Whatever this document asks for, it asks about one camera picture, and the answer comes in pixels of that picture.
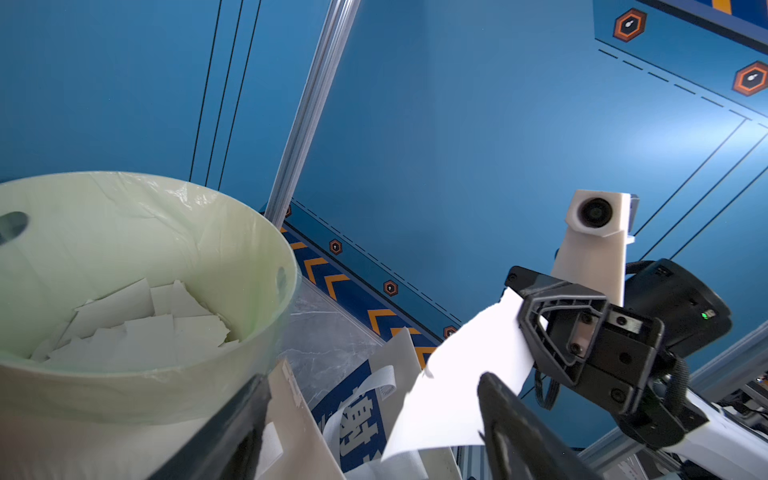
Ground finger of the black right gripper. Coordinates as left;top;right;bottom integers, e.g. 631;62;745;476
505;266;609;384

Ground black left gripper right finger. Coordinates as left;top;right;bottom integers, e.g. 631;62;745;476
477;372;600;480

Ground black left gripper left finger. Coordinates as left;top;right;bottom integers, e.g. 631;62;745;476
151;374;271;480

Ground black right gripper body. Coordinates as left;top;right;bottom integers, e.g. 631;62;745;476
573;305;708;450

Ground blue white bag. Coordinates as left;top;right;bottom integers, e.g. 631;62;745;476
312;328;461;479
255;360;344;480

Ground white receipt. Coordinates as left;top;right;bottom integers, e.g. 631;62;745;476
383;288;533;460

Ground white paper scraps in bin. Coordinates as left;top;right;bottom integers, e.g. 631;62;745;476
30;279;239;373

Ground pale green trash bin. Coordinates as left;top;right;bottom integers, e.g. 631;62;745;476
1;172;300;479

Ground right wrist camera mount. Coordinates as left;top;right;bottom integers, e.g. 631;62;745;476
551;190;639;306

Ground aluminium corner post right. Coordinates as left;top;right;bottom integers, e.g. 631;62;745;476
264;0;360;229

